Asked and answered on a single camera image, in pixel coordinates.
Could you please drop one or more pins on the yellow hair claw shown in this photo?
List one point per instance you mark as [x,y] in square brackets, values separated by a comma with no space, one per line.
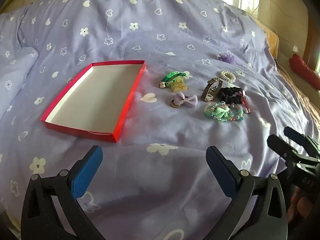
[178,86]

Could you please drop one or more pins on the gold wrist watch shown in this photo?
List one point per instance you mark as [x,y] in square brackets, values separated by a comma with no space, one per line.
[210,90]

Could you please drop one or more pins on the black scrunchie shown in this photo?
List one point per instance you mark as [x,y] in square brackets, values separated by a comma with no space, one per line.
[228,92]

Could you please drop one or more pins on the white wall socket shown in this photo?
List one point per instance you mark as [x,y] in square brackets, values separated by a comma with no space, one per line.
[295,48]

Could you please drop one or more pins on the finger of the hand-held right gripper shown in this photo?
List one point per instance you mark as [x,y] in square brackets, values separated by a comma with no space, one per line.
[278,143]
[295,135]

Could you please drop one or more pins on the pink hair clips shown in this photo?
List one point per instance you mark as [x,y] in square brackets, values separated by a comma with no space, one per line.
[243,101]

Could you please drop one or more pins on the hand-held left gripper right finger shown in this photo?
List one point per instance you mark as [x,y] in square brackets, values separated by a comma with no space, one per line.
[222,172]

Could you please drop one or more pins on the red cloth bundle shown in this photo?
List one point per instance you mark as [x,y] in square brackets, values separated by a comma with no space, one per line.
[303,71]

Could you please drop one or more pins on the purple flower scrunchie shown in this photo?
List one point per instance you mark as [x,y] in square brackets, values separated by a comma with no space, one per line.
[226,58]

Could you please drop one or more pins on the purple floral pillow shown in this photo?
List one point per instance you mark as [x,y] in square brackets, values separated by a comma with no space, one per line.
[17,75]

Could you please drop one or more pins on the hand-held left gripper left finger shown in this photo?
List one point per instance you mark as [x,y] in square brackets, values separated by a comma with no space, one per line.
[87,172]

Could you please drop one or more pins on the red shallow box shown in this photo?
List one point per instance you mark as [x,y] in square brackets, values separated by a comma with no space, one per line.
[100,97]

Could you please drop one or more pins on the purple floral blanket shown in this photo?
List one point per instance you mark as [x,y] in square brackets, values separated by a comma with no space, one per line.
[155,30]

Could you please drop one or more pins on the person's right hand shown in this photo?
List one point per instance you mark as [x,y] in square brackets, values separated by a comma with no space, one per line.
[300,202]

